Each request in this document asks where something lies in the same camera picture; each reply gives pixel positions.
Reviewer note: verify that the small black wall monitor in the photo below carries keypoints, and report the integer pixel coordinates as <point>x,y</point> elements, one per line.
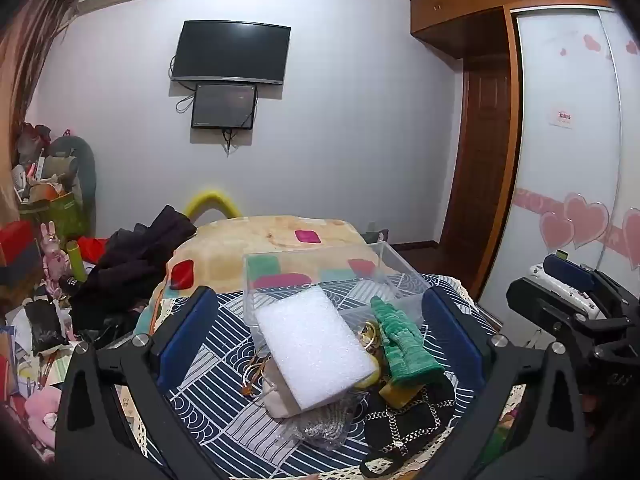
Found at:
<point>224,106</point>

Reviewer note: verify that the black plastic bag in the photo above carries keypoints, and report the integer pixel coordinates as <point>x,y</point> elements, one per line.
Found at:
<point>45,325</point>

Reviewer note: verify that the red cloth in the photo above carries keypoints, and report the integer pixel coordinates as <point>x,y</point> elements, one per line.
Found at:
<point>92,249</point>

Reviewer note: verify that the wall-mounted black television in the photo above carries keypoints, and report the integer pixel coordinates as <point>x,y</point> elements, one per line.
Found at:
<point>231,51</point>

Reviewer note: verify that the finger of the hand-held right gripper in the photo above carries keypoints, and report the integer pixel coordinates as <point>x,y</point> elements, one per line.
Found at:
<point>570,270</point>
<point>532,297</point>

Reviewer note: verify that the green bag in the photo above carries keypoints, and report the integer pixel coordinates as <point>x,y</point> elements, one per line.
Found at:
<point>57,215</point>

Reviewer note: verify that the red box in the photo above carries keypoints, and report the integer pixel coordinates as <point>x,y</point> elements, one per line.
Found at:
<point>17,240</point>

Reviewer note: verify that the yellow foam tube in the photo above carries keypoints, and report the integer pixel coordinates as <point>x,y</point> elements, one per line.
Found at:
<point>212,197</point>

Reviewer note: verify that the clear plastic box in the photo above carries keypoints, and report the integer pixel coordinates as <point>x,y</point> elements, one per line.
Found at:
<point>320,267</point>

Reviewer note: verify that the pink plush toy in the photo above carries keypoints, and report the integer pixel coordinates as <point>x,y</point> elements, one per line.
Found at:
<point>42,410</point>

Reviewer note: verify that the brown wooden door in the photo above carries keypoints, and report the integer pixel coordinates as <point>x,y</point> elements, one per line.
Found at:
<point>480,160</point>

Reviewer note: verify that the yellow sponge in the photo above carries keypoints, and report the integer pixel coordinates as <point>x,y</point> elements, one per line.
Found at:
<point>395,394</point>

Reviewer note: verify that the brown curtain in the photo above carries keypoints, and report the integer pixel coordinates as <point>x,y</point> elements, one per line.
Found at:
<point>25,70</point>

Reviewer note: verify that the paper notice with red print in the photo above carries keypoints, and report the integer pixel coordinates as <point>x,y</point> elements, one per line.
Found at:
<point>562,118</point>

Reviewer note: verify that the pile of black clothes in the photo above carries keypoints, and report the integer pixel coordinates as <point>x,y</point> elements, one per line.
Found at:
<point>130,270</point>

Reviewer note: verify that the gold bangles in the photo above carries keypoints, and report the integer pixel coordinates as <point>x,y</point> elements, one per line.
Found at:
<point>370,337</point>

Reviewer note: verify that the wooden overhead cabinet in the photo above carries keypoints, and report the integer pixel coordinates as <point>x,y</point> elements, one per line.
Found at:
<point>465,15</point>

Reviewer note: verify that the white wardrobe with pink hearts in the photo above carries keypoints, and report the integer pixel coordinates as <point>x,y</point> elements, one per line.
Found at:
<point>565,170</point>

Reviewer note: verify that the green roll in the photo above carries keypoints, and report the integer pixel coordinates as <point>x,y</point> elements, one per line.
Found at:
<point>77,259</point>

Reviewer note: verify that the pink bunny toy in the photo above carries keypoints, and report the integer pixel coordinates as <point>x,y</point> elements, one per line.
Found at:
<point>52,255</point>

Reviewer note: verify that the beige patterned blanket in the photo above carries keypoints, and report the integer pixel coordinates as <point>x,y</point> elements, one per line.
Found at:
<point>240,245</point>

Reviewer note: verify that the white foam block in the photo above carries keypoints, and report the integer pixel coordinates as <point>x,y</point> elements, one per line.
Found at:
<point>315,345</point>

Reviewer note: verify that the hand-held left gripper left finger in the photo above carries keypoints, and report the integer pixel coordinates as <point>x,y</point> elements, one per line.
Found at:
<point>189,331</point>

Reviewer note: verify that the green knitted glove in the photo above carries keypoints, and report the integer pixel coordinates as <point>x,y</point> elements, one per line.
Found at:
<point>405,345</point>

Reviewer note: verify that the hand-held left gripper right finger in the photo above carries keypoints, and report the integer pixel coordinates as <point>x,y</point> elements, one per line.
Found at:
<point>456,331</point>

